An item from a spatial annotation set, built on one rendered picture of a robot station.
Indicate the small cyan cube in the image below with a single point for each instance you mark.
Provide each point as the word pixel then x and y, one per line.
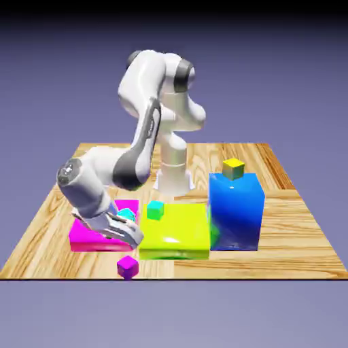
pixel 127 214

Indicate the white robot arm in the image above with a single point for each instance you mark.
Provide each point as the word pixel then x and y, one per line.
pixel 152 89

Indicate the small yellow cube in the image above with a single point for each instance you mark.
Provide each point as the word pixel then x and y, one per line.
pixel 233 168

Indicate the small teal cube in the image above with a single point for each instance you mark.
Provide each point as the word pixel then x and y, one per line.
pixel 155 211

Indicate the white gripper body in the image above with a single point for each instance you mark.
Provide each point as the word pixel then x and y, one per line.
pixel 119 229

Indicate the large blue box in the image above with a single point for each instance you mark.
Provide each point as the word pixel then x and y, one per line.
pixel 236 212

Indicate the large magenta box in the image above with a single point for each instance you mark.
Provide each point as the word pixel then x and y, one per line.
pixel 81 239

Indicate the large yellow-green box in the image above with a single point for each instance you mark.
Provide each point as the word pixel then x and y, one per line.
pixel 176 231

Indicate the small purple cube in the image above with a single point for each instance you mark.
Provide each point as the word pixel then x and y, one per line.
pixel 127 267

